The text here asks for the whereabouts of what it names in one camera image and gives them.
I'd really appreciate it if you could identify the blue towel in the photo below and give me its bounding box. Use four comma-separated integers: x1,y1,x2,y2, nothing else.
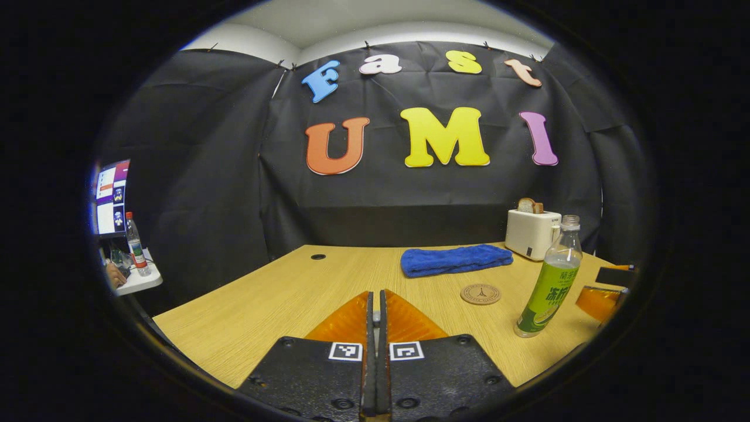
401,244,514,278

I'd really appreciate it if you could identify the black backdrop cloth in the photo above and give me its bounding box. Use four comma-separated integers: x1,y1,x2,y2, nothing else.
103,41,651,317

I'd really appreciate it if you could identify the round brown coaster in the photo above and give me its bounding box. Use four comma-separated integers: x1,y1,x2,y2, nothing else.
460,284,502,306

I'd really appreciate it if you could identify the green label water bottle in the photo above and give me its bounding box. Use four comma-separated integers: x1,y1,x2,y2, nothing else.
514,215,584,339

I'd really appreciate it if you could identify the computer monitor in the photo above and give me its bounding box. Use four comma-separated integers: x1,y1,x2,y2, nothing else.
94,159,131,238

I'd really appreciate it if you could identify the white side table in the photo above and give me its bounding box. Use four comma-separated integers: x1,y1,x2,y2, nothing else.
111,249,163,297

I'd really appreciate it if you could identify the white toaster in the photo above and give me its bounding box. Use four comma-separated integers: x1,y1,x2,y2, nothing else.
505,209,562,261

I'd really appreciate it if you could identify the red-capped clear plastic bottle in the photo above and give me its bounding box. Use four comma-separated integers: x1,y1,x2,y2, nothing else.
125,212,152,277

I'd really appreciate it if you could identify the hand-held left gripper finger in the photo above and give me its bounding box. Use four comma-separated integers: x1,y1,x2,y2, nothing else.
237,291,376,422
378,289,516,422

